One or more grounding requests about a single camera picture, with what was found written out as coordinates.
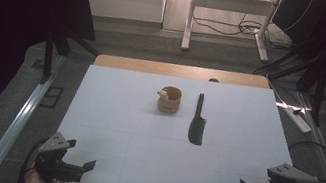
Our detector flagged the white foam board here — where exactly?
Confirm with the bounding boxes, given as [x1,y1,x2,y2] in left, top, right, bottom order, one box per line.
[47,54,304,183]

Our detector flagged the white desk frame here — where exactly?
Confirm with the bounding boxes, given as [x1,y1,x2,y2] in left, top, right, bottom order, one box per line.
[180,0,287,67]

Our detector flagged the small pale figurine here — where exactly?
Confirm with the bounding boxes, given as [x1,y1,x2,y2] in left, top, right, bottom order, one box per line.
[156,89,169,100]

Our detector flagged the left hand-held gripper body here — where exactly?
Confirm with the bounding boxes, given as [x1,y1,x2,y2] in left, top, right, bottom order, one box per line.
[30,129,90,183]

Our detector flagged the left hand-held gripper cable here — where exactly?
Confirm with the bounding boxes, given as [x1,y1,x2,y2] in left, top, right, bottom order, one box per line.
[16,132,52,183]

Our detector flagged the round wooden cup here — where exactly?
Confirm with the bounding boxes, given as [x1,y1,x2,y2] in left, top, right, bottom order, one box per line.
[156,84,184,116]

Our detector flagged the white power strip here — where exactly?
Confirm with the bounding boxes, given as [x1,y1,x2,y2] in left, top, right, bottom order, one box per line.
[280,106,316,136]

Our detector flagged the dark floor socket cover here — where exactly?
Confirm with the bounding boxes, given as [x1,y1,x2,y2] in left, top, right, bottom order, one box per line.
[38,84,65,111]
[31,57,47,71]

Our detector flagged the black cables under desk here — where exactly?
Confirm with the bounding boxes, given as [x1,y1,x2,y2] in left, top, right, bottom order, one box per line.
[188,0,300,52]

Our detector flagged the black metal stand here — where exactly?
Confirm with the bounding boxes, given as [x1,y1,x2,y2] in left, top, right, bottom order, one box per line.
[246,37,326,129]
[37,25,104,94]

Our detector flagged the black comb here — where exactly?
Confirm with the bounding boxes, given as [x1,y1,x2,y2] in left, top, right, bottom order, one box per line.
[185,91,212,147]

